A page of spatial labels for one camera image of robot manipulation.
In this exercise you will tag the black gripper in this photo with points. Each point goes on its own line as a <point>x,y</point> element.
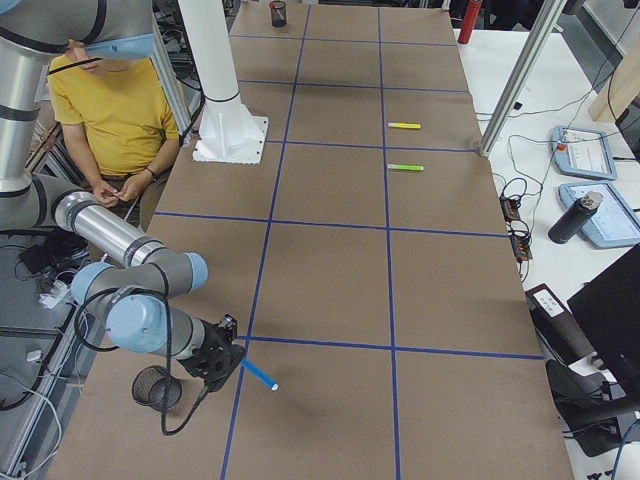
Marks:
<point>237,355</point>

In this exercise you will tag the blue marker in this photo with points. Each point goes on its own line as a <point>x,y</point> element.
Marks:
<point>260,375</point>

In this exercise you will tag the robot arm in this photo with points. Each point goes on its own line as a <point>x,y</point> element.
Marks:
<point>130,293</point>

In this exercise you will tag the far black mesh cup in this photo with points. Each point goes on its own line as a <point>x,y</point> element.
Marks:
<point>151,385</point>

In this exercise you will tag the black mesh cup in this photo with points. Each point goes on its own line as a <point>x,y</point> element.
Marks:
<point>278,13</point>
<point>151,385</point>

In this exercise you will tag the green marker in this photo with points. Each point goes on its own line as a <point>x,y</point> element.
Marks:
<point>405,168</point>

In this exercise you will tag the person in yellow shirt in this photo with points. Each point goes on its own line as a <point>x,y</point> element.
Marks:
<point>117,124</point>

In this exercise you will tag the yellow marker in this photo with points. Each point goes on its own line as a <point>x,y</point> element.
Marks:
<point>404,125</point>

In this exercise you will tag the orange black electronics board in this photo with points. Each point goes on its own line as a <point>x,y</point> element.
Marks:
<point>518,230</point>

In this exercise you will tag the black power adapter box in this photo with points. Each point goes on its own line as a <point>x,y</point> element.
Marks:
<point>557,326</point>

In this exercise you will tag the near black mesh cup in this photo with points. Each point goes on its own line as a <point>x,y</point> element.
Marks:
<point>278,13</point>

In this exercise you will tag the black monitor with stand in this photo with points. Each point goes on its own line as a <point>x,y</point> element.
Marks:
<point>607,312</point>

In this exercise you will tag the black water bottle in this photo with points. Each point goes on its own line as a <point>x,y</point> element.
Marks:
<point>575,217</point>

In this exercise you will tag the upper teach pendant tablet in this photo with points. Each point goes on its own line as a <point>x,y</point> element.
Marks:
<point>582,153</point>

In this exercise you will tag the teach pendant tablet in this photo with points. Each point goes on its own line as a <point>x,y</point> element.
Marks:
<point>614,224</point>
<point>582,153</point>

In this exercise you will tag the lower teach pendant tablet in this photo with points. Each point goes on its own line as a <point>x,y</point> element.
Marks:
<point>614,224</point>

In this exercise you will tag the red bottle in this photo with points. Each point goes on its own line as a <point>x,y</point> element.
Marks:
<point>469,20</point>

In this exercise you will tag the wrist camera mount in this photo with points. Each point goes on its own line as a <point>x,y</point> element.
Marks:
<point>227,328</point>

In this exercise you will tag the white central pedestal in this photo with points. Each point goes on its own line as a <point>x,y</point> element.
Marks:
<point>228,132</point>

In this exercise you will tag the aluminium frame post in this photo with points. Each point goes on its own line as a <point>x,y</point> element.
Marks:
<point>535,42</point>

